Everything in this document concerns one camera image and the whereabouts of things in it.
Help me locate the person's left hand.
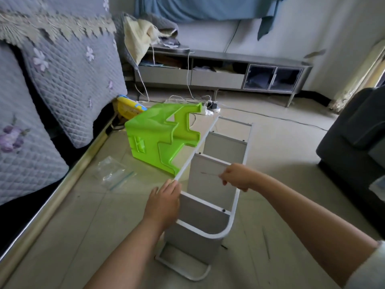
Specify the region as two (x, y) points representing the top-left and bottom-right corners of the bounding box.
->
(142, 179), (183, 229)

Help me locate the person's right hand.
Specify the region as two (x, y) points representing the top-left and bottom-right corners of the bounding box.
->
(218, 163), (261, 192)

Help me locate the white metal frame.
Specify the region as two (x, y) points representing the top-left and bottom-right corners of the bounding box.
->
(173, 114), (253, 240)
(155, 238), (213, 282)

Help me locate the white wooden board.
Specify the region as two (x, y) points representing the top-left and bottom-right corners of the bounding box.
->
(186, 153), (241, 208)
(203, 130), (249, 166)
(164, 191), (232, 265)

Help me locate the clear plastic screw bag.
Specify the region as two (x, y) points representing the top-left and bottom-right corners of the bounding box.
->
(96, 155), (137, 191)

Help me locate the person's right forearm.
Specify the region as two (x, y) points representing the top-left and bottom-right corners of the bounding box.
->
(253, 173), (380, 287)

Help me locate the person's left forearm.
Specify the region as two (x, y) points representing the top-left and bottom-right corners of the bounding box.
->
(84, 220), (166, 289)

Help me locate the person's white shirt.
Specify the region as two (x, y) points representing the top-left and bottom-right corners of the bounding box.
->
(344, 239), (385, 289)

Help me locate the green plastic stool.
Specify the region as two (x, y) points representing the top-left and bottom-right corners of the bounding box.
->
(124, 103), (205, 176)

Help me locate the white power strip with plugs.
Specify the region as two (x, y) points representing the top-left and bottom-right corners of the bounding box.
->
(205, 100), (221, 114)

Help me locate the yellow plastic basket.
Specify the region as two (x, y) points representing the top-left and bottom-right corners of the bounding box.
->
(114, 95), (148, 121)

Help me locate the grey marble TV cabinet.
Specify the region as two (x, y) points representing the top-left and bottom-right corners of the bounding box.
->
(123, 48), (314, 108)

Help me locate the grey sofa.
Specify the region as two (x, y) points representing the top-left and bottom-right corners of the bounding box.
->
(316, 86), (385, 235)

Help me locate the grey textured furniture cover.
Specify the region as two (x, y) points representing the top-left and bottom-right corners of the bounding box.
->
(0, 0), (128, 205)

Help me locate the patterned beige curtain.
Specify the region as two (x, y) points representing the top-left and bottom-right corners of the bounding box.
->
(328, 39), (385, 113)

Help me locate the pile of pale cloth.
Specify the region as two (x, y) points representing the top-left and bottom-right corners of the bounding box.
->
(120, 14), (181, 67)

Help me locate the blue cloth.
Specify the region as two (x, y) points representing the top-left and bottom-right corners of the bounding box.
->
(135, 0), (288, 41)

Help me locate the long dark cable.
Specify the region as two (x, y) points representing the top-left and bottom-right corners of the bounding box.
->
(219, 105), (330, 131)

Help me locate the tangle of white cables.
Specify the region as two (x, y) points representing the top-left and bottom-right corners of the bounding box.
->
(135, 48), (220, 115)

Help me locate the chrome metal base rail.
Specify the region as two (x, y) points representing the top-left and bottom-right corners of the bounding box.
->
(0, 114), (118, 283)

